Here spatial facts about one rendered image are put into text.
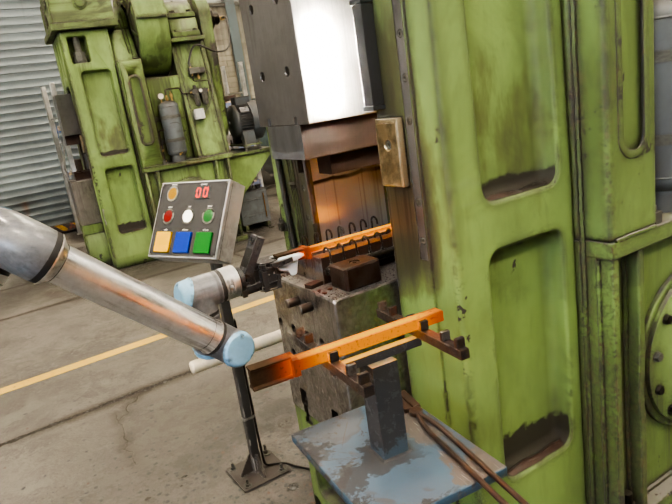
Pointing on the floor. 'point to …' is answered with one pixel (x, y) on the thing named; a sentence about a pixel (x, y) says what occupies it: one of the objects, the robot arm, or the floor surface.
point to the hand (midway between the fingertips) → (297, 252)
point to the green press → (147, 116)
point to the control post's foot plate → (249, 480)
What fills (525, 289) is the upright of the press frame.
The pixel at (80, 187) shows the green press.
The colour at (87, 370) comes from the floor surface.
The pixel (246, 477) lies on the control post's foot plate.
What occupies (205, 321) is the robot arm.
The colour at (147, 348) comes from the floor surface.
